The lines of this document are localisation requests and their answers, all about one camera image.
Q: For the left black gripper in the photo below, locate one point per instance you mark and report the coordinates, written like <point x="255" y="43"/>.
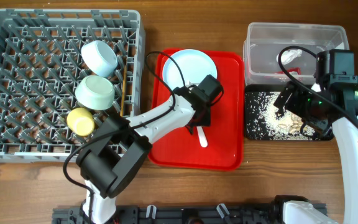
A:
<point x="206" y="120"/>

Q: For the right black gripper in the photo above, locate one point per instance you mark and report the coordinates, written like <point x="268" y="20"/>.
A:
<point x="293" y="105"/>

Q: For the white plastic fork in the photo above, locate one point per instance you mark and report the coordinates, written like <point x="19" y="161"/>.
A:
<point x="202" y="137"/>

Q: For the red snack wrapper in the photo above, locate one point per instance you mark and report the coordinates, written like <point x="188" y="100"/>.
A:
<point x="292" y="71"/>

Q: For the light blue round plate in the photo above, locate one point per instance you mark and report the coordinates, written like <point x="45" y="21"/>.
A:
<point x="188" y="67"/>

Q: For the white tissue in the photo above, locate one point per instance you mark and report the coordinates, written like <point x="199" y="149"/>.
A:
<point x="289" y="55"/>

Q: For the single wooden chopstick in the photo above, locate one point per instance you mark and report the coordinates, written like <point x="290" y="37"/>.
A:
<point x="123" y="91"/>

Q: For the green plastic bowl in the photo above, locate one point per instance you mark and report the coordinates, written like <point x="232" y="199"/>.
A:
<point x="95" y="92"/>

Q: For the light blue small bowl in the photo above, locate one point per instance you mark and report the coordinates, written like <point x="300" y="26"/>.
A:
<point x="99" y="58"/>

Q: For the yellow plastic cup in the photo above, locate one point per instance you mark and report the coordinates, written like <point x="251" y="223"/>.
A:
<point x="80" y="121"/>

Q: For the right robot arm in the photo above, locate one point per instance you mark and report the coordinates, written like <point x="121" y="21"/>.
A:
<point x="332" y="110"/>

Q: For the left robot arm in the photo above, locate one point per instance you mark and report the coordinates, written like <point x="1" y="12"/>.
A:
<point x="113" y="157"/>

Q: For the grey plastic dishwasher rack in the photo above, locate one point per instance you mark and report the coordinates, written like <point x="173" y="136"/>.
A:
<point x="41" y="66"/>

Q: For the red plastic serving tray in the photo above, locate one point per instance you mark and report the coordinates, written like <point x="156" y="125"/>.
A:
<point x="225" y="138"/>

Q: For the spilled rice and scraps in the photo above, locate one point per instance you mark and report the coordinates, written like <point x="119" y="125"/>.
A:
<point x="275" y="118"/>

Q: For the black rectangular tray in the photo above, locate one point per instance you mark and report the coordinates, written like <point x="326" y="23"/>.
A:
<point x="259" y="124"/>

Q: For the clear plastic bin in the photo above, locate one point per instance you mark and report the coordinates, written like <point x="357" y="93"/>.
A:
<point x="265" y="41"/>

